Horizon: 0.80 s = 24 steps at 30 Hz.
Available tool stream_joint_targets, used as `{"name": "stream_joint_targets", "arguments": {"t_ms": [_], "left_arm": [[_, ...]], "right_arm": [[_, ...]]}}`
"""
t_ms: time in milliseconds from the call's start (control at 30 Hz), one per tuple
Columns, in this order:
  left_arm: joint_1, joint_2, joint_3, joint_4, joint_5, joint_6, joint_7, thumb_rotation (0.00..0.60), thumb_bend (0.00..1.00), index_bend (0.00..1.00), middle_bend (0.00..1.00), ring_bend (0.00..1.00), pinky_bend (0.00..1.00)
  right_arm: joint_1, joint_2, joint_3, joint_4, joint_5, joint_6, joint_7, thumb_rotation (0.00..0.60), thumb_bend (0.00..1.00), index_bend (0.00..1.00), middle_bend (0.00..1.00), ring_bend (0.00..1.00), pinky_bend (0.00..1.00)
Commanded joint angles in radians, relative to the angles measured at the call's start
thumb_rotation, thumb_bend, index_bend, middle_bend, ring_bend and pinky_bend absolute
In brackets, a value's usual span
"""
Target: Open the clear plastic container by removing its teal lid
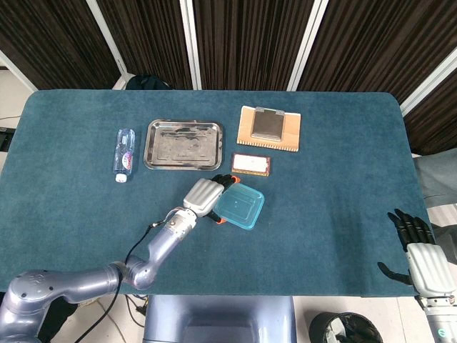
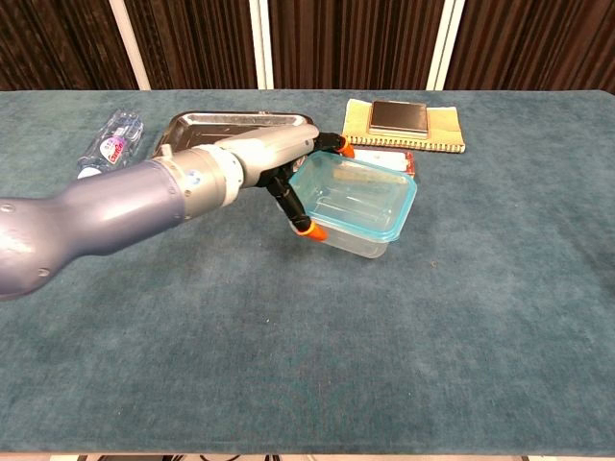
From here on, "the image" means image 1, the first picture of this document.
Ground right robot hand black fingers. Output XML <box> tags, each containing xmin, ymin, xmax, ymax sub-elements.
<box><xmin>377</xmin><ymin>209</ymin><xmax>457</xmax><ymax>297</ymax></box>

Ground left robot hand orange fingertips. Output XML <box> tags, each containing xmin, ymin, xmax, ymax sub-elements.
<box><xmin>182</xmin><ymin>174</ymin><xmax>241</xmax><ymax>225</ymax></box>

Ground blue plastic container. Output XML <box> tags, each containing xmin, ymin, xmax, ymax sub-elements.
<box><xmin>216</xmin><ymin>184</ymin><xmax>266</xmax><ymax>232</ymax></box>

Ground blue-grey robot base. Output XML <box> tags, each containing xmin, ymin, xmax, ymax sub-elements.
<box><xmin>142</xmin><ymin>294</ymin><xmax>298</xmax><ymax>343</ymax></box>

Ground red bordered card box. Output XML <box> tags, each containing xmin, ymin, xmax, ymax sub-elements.
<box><xmin>231</xmin><ymin>152</ymin><xmax>271</xmax><ymax>177</ymax></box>

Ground stainless steel tray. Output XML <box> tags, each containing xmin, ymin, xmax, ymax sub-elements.
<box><xmin>143</xmin><ymin>119</ymin><xmax>225</xmax><ymax>172</ymax></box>

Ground clear plastic water bottle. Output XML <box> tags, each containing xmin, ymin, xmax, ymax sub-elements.
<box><xmin>113</xmin><ymin>128</ymin><xmax>136</xmax><ymax>184</ymax></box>

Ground person leg grey trousers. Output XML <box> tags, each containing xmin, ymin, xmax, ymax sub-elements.
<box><xmin>413</xmin><ymin>148</ymin><xmax>457</xmax><ymax>209</ymax></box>

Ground dark grey flat device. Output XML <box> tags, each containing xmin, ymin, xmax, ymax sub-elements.
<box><xmin>251</xmin><ymin>106</ymin><xmax>286</xmax><ymax>141</ymax></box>

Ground black trash bin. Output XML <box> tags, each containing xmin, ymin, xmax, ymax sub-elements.
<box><xmin>308</xmin><ymin>312</ymin><xmax>383</xmax><ymax>343</ymax></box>

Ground tan spiral notebook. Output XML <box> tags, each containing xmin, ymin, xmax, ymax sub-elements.
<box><xmin>236</xmin><ymin>105</ymin><xmax>302</xmax><ymax>154</ymax></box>

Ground blue table cloth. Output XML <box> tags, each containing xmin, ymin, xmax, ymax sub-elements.
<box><xmin>0</xmin><ymin>89</ymin><xmax>446</xmax><ymax>298</ymax></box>

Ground black bag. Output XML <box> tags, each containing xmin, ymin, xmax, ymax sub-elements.
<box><xmin>125</xmin><ymin>74</ymin><xmax>172</xmax><ymax>91</ymax></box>

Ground dark ribbed partition panel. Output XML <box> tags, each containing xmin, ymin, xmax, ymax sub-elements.
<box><xmin>180</xmin><ymin>0</ymin><xmax>328</xmax><ymax>91</ymax></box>
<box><xmin>0</xmin><ymin>0</ymin><xmax>128</xmax><ymax>90</ymax></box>
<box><xmin>288</xmin><ymin>0</ymin><xmax>457</xmax><ymax>115</ymax></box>
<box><xmin>401</xmin><ymin>67</ymin><xmax>457</xmax><ymax>156</ymax></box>
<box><xmin>96</xmin><ymin>0</ymin><xmax>201</xmax><ymax>90</ymax></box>

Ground person leg black trousers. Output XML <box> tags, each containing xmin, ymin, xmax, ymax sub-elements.
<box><xmin>37</xmin><ymin>296</ymin><xmax>79</xmax><ymax>342</ymax></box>

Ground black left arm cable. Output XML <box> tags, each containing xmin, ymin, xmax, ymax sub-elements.
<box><xmin>74</xmin><ymin>222</ymin><xmax>161</xmax><ymax>343</ymax></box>

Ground black floor cable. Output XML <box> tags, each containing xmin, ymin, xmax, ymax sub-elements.
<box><xmin>124</xmin><ymin>294</ymin><xmax>148</xmax><ymax>328</ymax></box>

